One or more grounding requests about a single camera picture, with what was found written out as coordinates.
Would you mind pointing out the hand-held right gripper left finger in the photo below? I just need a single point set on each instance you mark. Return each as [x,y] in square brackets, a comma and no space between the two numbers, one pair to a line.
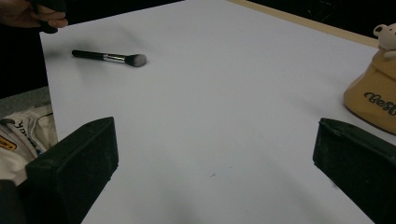
[74,168]

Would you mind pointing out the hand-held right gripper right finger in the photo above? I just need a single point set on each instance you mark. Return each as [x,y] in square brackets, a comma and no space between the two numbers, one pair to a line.
[358,161]

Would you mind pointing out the tan bear pen holder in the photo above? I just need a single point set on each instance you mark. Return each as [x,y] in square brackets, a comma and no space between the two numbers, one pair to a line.
[376,90]

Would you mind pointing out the black makeup brush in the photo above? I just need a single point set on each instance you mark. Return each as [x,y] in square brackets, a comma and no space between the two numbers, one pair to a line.
[109,57]

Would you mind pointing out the white printed bag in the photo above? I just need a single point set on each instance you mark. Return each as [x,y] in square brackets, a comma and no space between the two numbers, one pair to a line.
[21,137]

